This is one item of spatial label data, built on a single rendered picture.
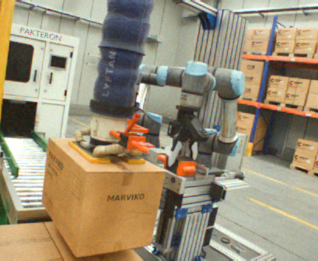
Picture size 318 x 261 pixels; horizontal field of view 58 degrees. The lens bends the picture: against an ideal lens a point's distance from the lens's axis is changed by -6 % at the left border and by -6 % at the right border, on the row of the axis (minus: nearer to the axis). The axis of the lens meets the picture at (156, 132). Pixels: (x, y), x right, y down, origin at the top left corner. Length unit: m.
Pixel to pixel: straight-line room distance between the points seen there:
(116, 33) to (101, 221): 0.85
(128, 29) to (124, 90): 0.29
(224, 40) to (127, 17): 0.79
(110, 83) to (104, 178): 0.45
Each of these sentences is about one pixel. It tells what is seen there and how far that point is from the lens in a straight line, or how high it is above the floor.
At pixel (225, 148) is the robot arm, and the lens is 1.71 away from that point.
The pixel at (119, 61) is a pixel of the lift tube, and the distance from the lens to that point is 1.43.
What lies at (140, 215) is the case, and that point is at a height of 0.85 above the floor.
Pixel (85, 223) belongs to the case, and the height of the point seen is 0.84.
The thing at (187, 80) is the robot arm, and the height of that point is 1.49.
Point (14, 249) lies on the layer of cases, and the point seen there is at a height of 0.54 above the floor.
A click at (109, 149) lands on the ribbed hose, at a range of 1.36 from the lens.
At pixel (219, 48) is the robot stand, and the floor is 1.77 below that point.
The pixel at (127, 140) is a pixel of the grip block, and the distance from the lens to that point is 1.29.
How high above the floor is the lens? 1.44
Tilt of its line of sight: 8 degrees down
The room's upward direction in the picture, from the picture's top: 10 degrees clockwise
